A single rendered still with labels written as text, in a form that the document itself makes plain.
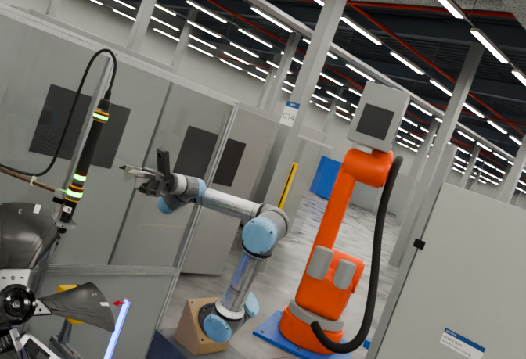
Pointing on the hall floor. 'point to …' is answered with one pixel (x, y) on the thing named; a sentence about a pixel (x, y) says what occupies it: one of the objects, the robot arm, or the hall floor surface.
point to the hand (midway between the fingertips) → (127, 168)
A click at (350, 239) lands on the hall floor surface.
